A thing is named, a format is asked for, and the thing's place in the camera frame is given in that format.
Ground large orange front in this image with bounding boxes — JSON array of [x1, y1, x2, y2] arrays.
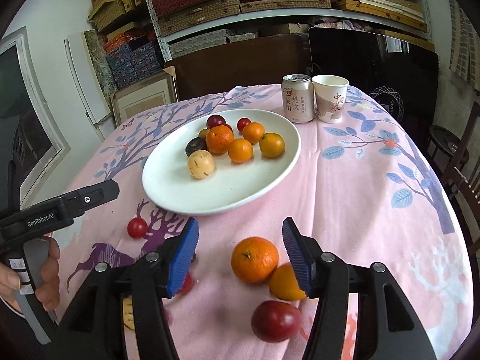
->
[[268, 262, 307, 302]]

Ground cherry tomato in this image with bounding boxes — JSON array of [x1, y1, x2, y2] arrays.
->
[[176, 272, 195, 294], [237, 117, 251, 133], [127, 217, 148, 239]]

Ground large red plum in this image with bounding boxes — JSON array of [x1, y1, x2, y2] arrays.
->
[[250, 301, 302, 343]]

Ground striped pepino melon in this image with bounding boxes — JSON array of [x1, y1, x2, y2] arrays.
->
[[122, 296, 135, 331]]

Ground pale yellow pepino melon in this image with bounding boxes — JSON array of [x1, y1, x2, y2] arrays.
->
[[187, 150, 216, 180]]

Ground dark purple water caltrop back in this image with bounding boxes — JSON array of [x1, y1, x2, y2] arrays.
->
[[185, 136, 208, 157]]

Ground rough orange tangerine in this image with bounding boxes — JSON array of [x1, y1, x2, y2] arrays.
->
[[206, 124, 234, 155]]

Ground yellow-orange tangerine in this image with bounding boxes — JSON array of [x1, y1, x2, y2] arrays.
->
[[259, 133, 285, 158]]

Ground small brownish kumquat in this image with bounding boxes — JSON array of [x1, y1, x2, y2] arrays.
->
[[198, 128, 209, 138]]

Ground dark red plum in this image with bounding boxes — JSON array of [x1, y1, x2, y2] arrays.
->
[[206, 115, 226, 129]]

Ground small orange kumquat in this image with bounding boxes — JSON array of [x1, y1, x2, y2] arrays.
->
[[241, 122, 265, 145]]

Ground smooth orange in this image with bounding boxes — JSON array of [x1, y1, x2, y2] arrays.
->
[[228, 138, 253, 164]]

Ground person's left hand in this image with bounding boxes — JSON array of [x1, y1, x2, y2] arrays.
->
[[0, 237, 60, 312]]

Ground white oval plate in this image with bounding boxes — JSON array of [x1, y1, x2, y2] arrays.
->
[[142, 109, 301, 216]]

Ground pink deer print tablecloth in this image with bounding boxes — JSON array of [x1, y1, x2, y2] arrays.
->
[[55, 85, 473, 359]]

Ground framed picture beige mat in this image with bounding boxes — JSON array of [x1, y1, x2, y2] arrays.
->
[[112, 66, 178, 127]]

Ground pink beverage can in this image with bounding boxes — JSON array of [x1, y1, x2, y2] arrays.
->
[[281, 74, 315, 124]]

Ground white paper cup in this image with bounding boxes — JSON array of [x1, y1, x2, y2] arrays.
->
[[312, 75, 349, 124]]

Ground wooden chair right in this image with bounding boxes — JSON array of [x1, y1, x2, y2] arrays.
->
[[427, 102, 479, 256]]

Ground blue patterned fabric boxes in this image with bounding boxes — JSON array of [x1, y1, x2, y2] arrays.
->
[[106, 42, 163, 89]]

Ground dark brown wooden board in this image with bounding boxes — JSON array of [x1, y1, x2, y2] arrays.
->
[[166, 34, 312, 100]]

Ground black panel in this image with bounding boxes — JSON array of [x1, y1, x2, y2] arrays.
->
[[307, 27, 439, 151]]

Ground white metal shelf unit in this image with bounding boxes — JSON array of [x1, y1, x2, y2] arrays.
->
[[138, 0, 436, 63]]

